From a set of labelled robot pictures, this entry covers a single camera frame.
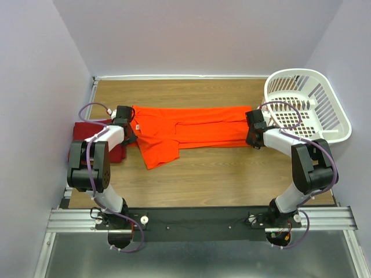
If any purple cable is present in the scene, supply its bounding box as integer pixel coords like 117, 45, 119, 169
78, 103, 146, 254
257, 101, 340, 250

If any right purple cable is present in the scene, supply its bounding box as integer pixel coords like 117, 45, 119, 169
257, 101, 340, 250

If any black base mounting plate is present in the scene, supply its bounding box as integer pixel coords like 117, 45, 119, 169
94, 206, 301, 246

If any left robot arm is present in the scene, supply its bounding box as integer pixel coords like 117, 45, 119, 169
67, 102, 140, 229

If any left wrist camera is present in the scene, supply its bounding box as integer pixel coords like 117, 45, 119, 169
106, 108, 117, 119

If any orange t-shirt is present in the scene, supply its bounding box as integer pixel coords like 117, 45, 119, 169
131, 105, 252, 170

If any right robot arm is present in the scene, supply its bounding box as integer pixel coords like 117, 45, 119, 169
245, 109, 339, 227

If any white plastic laundry basket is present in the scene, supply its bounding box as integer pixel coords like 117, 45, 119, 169
262, 68, 352, 144

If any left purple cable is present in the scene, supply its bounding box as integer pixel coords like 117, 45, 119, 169
78, 103, 146, 254

